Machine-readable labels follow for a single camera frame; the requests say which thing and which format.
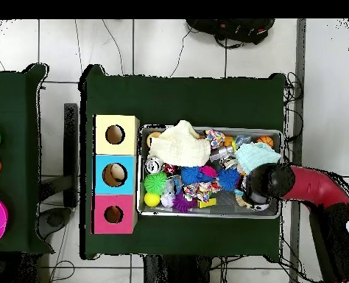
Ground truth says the white baseball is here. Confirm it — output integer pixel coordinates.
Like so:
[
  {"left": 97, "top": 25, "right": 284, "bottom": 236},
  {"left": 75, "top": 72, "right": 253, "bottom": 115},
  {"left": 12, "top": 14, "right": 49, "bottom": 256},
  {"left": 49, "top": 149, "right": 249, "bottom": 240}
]
[{"left": 160, "top": 192, "right": 176, "bottom": 208}]

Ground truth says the dark green tablecloth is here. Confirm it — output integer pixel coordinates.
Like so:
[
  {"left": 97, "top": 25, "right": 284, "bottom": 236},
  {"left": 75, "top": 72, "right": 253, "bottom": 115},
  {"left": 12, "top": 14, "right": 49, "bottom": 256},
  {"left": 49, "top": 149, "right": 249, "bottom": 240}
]
[
  {"left": 79, "top": 63, "right": 287, "bottom": 262},
  {"left": 0, "top": 63, "right": 55, "bottom": 255}
]

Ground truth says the colourful knotted cloth toy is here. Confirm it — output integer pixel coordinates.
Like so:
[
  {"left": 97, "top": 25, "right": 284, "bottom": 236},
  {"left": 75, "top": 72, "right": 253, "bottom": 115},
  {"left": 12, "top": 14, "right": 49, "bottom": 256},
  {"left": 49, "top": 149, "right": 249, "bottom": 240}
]
[{"left": 182, "top": 181, "right": 222, "bottom": 203}]

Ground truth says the cream yellow cloth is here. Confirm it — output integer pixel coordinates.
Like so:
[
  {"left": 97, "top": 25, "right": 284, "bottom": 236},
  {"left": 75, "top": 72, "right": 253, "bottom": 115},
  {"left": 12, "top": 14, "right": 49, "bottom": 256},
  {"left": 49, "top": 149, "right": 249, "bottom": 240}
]
[{"left": 149, "top": 119, "right": 211, "bottom": 167}]

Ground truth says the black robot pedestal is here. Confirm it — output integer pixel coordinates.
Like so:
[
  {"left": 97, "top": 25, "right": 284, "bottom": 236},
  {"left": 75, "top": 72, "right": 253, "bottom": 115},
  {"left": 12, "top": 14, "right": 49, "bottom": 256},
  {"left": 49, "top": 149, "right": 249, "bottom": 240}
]
[{"left": 143, "top": 254, "right": 214, "bottom": 283}]

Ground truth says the yellow ball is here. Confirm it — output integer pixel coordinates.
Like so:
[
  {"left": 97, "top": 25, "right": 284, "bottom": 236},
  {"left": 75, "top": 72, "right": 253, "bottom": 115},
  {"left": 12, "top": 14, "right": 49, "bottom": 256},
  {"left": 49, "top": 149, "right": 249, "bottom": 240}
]
[{"left": 144, "top": 192, "right": 161, "bottom": 207}]

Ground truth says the small orange basketball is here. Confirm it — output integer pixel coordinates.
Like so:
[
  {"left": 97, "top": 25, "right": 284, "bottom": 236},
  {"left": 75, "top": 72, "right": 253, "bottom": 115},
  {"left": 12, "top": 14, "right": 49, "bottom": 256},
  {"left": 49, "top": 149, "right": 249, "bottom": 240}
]
[{"left": 256, "top": 135, "right": 274, "bottom": 147}]

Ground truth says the multicolour spiky caterpillar toy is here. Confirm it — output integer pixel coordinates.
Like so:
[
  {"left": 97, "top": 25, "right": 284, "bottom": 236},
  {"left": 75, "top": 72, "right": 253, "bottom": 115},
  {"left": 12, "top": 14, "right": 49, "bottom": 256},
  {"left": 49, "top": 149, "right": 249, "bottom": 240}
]
[{"left": 180, "top": 165, "right": 218, "bottom": 184}]

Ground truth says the black backpack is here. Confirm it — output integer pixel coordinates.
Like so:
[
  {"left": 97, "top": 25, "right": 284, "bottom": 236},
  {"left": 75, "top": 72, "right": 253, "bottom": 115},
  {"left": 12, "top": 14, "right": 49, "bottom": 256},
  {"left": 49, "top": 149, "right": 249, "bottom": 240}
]
[{"left": 186, "top": 18, "right": 276, "bottom": 49}]

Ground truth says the shallow mesh bin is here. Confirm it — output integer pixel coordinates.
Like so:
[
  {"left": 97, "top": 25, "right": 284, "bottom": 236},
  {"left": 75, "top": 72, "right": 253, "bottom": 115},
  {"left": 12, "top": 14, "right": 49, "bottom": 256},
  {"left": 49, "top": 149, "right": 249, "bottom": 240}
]
[{"left": 136, "top": 125, "right": 283, "bottom": 220}]

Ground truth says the crushed silver can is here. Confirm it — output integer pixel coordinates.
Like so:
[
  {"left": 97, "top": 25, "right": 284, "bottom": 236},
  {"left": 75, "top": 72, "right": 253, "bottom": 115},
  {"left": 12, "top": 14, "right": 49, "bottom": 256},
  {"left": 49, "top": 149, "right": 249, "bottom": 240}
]
[{"left": 144, "top": 156, "right": 163, "bottom": 174}]

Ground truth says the mint green cloth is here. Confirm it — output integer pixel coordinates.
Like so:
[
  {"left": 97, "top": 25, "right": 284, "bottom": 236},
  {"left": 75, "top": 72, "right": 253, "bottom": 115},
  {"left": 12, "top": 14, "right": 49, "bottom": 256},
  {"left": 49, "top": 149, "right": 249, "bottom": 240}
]
[{"left": 234, "top": 141, "right": 281, "bottom": 175}]

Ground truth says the wooden box with three holes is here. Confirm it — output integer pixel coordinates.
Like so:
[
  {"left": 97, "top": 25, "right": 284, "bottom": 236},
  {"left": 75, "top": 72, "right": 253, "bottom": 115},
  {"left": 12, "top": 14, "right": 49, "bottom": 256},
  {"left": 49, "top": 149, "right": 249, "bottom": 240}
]
[{"left": 91, "top": 113, "right": 141, "bottom": 235}]

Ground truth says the black stand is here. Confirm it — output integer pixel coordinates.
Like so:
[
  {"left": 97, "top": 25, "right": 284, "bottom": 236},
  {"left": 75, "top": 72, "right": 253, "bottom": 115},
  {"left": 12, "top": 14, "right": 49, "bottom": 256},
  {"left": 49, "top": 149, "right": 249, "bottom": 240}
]
[{"left": 37, "top": 102, "right": 80, "bottom": 240}]

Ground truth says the green spiky ball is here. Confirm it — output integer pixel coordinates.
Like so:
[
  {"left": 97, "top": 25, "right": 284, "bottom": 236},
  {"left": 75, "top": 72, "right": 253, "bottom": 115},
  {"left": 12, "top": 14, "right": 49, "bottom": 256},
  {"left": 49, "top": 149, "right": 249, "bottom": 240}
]
[{"left": 144, "top": 171, "right": 169, "bottom": 195}]

